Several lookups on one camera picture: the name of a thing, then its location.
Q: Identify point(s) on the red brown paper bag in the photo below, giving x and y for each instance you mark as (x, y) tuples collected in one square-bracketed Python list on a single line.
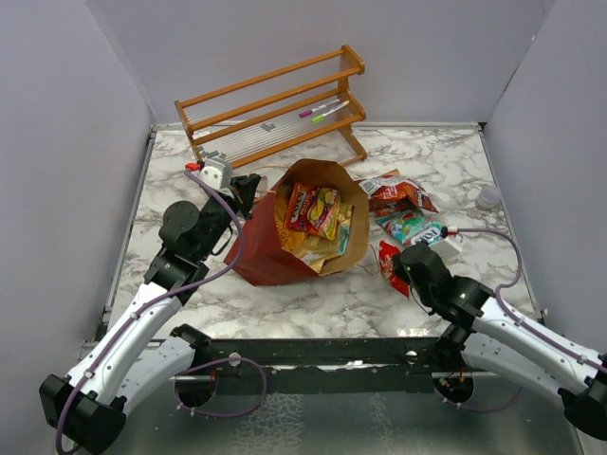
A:
[(261, 259)]

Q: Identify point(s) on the gold foil snack bag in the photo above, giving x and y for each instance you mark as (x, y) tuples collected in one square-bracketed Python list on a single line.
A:
[(314, 251)]

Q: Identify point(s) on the green cap marker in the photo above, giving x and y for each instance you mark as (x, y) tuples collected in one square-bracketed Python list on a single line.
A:
[(330, 112)]

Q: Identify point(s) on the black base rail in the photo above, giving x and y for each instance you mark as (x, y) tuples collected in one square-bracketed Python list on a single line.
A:
[(320, 365)]

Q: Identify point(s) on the grey staple strip upper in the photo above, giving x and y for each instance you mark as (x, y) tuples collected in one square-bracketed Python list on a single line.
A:
[(268, 127)]

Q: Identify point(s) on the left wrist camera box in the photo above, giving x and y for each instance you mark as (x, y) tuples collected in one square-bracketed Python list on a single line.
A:
[(214, 173)]

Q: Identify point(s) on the purple cap marker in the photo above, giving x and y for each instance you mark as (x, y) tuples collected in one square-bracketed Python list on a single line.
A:
[(321, 107)]

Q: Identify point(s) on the small clear plastic cup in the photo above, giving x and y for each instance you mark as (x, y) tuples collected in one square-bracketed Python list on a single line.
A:
[(488, 198)]

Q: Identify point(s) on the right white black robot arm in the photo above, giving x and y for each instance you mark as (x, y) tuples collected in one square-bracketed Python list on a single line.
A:
[(489, 334)]

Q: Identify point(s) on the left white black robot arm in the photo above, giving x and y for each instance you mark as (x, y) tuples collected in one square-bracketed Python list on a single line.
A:
[(89, 405)]

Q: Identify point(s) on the red fruit candy snack bag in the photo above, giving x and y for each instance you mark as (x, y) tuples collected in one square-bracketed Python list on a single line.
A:
[(394, 172)]

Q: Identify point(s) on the small red snack packet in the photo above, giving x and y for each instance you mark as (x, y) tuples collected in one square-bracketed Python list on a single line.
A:
[(386, 255)]

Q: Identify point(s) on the red noodle snack bag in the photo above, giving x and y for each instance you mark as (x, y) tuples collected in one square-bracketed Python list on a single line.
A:
[(313, 210)]

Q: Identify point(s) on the grey staple strips lower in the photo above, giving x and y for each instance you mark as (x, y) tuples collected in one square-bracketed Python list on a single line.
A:
[(210, 154)]

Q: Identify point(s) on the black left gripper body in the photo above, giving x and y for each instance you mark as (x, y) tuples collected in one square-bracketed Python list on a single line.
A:
[(218, 215)]

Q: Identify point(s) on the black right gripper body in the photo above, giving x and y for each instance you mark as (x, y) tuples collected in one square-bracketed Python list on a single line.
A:
[(424, 297)]

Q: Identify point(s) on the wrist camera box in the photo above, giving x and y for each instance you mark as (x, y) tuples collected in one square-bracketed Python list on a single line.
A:
[(214, 173), (447, 244)]

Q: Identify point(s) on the orange wooden shelf rack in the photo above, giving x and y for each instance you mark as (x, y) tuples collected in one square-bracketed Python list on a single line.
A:
[(228, 119)]

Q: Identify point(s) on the teal snack bag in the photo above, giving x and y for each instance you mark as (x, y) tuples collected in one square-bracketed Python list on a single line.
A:
[(410, 227)]

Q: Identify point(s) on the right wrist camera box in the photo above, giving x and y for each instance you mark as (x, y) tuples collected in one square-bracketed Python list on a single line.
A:
[(447, 244)]

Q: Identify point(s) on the red Doritos chip bag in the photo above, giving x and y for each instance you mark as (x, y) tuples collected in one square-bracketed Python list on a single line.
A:
[(389, 194)]

